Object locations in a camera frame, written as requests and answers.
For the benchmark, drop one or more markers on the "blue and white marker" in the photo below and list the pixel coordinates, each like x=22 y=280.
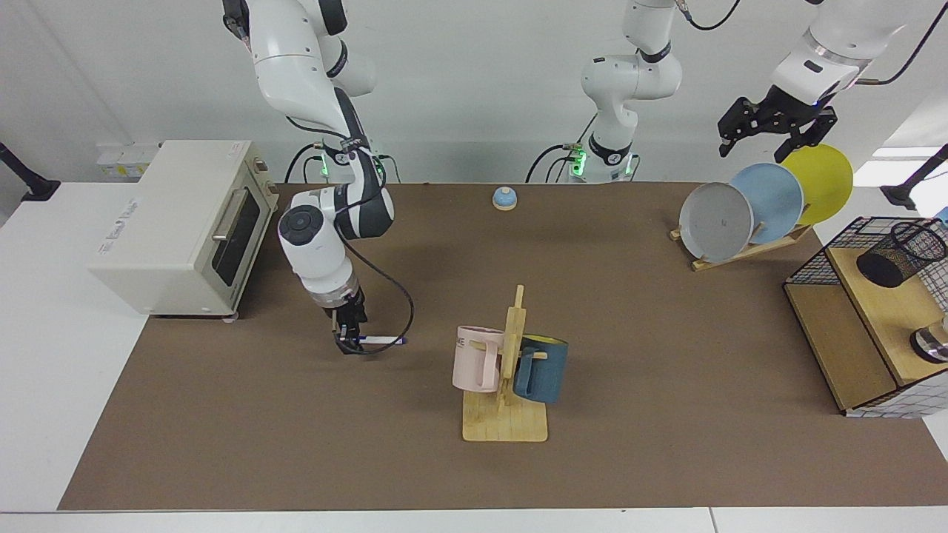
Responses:
x=381 y=340

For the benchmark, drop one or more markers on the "black mesh pen holder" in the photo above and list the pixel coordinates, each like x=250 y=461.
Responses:
x=885 y=270

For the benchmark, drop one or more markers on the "yellow plate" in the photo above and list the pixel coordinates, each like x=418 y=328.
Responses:
x=826 y=185

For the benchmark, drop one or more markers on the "light blue plate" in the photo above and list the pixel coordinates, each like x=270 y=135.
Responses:
x=774 y=200

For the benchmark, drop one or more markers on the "grey plate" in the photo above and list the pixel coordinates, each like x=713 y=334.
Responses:
x=715 y=222

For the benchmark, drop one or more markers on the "brown table cloth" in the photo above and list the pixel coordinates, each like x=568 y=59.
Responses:
x=333 y=429

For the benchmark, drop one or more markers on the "wooden plate rack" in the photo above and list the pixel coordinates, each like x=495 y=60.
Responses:
x=740 y=255

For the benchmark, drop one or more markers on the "pink mug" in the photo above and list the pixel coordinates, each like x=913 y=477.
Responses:
x=468 y=363

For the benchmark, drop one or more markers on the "wooden cup stand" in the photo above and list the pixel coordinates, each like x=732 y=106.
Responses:
x=503 y=426

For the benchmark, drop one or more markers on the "small blue round bell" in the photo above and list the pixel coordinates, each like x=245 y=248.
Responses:
x=505 y=198

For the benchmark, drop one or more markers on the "pale toaster oven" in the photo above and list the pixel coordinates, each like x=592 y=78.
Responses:
x=170 y=222

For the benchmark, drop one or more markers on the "dark teal mug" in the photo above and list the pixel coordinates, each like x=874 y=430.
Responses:
x=548 y=374

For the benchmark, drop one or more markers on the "silver black round object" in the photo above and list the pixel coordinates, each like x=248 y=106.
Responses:
x=932 y=346

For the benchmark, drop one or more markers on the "white socket box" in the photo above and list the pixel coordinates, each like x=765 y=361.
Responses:
x=118 y=159

